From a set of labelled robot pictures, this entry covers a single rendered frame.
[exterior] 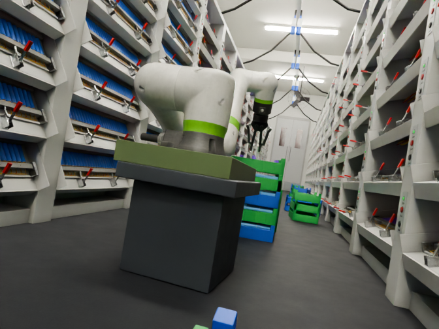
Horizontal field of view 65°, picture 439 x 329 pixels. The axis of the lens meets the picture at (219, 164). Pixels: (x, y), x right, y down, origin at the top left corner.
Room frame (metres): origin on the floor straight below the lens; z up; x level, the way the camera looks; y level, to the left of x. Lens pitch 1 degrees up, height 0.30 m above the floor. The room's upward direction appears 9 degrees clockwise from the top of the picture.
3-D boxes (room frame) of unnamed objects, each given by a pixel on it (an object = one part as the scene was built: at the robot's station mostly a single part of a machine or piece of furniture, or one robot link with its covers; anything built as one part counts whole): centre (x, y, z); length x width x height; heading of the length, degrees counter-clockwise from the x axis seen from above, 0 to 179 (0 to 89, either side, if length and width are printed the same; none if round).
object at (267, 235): (1.72, -0.16, 0.04); 0.30 x 0.20 x 0.08; 86
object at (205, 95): (0.98, 0.07, 0.48); 0.16 x 0.13 x 0.19; 83
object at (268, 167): (1.72, -0.16, 0.36); 0.30 x 0.20 x 0.08; 86
